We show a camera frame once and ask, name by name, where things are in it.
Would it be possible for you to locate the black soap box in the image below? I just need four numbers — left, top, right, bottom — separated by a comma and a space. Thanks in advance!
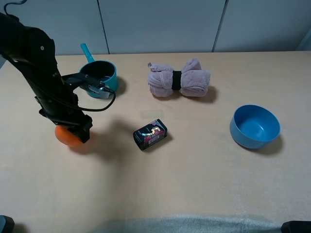
133, 119, 168, 150

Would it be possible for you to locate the blue plastic bowl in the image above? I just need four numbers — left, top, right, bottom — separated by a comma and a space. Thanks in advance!
229, 104, 281, 150

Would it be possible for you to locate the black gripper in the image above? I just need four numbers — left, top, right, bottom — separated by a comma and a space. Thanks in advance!
35, 93, 93, 144

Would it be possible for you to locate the orange fruit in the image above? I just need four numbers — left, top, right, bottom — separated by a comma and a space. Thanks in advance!
54, 125, 82, 147

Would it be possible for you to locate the black camera cable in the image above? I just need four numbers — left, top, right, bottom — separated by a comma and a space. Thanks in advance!
41, 87, 117, 112

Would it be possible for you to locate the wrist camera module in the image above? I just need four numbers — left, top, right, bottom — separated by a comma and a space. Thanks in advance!
62, 72, 115, 99

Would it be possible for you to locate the teal saucepan with handle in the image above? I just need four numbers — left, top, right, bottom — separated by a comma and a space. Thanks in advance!
80, 43, 118, 99

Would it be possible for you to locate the pink rolled towel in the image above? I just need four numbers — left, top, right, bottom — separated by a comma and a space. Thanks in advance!
147, 59, 210, 98

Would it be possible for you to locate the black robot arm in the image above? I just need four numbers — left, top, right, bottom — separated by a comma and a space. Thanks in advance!
0, 14, 92, 143

